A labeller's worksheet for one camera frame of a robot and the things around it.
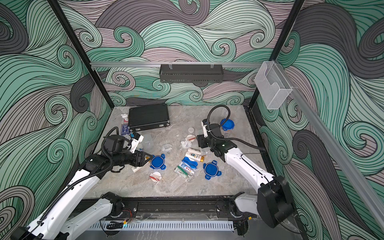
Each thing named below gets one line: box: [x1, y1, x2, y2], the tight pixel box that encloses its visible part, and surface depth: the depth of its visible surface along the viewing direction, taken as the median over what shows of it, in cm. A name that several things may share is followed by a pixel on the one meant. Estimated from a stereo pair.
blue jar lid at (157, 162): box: [149, 153, 166, 170], surface depth 90 cm
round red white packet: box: [149, 171, 162, 185], surface depth 85 cm
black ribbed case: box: [128, 104, 171, 132], surface depth 109 cm
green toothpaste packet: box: [174, 165, 195, 180], surface depth 87 cm
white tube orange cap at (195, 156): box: [185, 151, 205, 163], surface depth 92 cm
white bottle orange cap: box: [187, 147, 202, 155], surface depth 94 cm
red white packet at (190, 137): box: [185, 134, 196, 142], surface depth 103 cm
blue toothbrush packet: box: [182, 156, 198, 170], surface depth 91 cm
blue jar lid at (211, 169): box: [203, 160, 222, 181], surface depth 87 cm
